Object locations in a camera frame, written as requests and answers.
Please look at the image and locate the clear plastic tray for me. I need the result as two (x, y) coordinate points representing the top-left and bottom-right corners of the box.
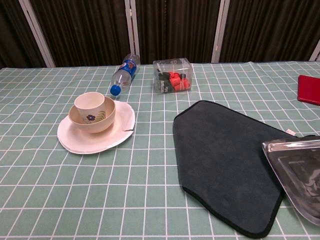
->
(261, 138), (320, 225)

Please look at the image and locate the clear box with red caps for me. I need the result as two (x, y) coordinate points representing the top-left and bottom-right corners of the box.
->
(152, 58), (193, 95)

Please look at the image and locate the white floral cup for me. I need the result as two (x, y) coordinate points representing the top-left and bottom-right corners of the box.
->
(74, 91), (108, 125)

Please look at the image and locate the white paper plate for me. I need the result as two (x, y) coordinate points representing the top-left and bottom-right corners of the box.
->
(57, 100), (136, 155)

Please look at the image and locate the beige bowl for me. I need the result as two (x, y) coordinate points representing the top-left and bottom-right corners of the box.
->
(68, 96), (117, 134)

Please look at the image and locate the red flat book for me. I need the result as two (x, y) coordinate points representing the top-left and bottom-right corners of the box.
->
(297, 74), (320, 106)

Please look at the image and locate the dark green cloth mat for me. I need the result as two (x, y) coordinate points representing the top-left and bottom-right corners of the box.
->
(173, 100), (300, 239)

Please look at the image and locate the dark folding screen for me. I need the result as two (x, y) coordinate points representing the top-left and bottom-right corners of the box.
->
(0, 0), (320, 70)

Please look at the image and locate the clear plastic bottle blue cap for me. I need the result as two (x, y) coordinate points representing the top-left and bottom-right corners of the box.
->
(110, 53), (141, 96)

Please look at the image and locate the green checkered tablecloth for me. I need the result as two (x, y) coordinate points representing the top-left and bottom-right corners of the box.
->
(0, 60), (320, 240)

